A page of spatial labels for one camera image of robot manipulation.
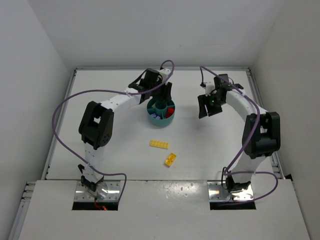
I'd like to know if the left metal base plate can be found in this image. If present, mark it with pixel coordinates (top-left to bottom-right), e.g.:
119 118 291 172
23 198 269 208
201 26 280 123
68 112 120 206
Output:
74 180 121 203

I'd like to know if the aluminium frame rail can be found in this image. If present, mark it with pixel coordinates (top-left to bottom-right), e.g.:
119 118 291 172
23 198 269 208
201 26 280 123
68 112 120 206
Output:
245 72 284 179
7 68 77 240

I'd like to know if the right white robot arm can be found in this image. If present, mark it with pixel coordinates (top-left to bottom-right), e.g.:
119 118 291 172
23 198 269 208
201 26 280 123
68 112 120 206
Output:
197 74 281 193

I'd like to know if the teal round divided container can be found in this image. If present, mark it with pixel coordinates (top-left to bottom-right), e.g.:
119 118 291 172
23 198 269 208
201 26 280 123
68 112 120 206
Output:
146 98 176 128

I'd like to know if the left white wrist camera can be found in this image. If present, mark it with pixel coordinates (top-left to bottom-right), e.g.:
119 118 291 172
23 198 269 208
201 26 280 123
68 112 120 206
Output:
158 68 173 84

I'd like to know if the yellow lego brick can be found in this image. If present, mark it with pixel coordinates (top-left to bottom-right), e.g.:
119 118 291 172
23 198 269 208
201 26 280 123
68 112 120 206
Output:
164 153 177 168

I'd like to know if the yellow lego plate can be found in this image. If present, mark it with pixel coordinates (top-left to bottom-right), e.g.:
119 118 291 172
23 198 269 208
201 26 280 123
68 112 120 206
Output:
149 140 169 150

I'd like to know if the aluminium frame rail left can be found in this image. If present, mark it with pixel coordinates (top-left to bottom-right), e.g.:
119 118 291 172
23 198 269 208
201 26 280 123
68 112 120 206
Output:
7 68 77 240

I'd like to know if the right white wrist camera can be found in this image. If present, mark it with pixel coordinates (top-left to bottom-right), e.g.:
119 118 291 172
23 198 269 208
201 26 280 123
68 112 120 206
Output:
200 81 215 97

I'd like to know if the red arch lego brick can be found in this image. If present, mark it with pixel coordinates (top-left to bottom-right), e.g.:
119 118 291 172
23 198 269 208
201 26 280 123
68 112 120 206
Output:
166 107 175 118

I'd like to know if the aluminium frame rail right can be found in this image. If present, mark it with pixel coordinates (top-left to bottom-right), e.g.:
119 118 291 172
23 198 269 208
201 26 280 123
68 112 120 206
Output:
245 72 284 179

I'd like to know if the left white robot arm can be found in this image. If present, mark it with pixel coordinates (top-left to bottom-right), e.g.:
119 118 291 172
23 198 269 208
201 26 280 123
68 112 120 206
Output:
78 68 173 192

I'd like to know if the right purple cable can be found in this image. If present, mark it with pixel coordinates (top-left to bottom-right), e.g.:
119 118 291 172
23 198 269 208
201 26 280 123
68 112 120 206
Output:
199 65 279 206

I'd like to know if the metal base plate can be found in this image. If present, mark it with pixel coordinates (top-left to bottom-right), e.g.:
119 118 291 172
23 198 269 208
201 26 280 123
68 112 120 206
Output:
74 180 121 203
207 180 255 203

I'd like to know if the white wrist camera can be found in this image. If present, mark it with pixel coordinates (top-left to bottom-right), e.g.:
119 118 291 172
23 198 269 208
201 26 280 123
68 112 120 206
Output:
158 68 173 84
200 81 215 97

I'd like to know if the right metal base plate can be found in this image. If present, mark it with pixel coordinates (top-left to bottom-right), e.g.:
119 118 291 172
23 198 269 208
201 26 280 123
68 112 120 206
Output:
207 180 255 203

